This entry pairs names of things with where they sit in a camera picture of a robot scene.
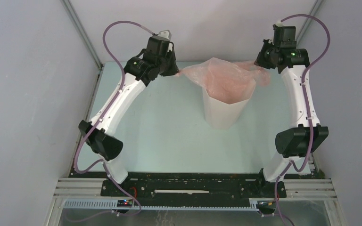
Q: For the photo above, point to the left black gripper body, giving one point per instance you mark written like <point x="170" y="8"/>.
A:
<point x="167" y="65"/>

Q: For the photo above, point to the aluminium frame rail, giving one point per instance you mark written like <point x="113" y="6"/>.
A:
<point x="296" y="190"/>

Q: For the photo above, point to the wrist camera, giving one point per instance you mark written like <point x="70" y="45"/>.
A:
<point x="167" y="35"/>
<point x="278" y="24"/>

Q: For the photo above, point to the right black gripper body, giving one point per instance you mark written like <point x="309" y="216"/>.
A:
<point x="266" y="59"/>

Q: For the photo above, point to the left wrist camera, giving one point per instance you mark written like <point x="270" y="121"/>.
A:
<point x="167" y="35"/>

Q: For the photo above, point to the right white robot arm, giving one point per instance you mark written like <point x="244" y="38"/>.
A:
<point x="306" y="133"/>

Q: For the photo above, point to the white paper trash bin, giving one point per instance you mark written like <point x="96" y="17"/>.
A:
<point x="220" y="115"/>

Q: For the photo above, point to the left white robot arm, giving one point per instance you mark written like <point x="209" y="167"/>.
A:
<point x="99" y="131"/>

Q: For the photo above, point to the pink plastic trash bag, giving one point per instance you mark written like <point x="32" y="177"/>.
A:
<point x="229" y="82"/>

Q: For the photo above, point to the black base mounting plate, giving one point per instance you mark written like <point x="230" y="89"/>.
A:
<point x="191" y="189"/>

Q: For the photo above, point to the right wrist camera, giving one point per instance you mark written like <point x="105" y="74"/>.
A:
<point x="278" y="24"/>

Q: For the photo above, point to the white slotted cable duct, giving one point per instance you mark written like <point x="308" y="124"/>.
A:
<point x="115" y="204"/>

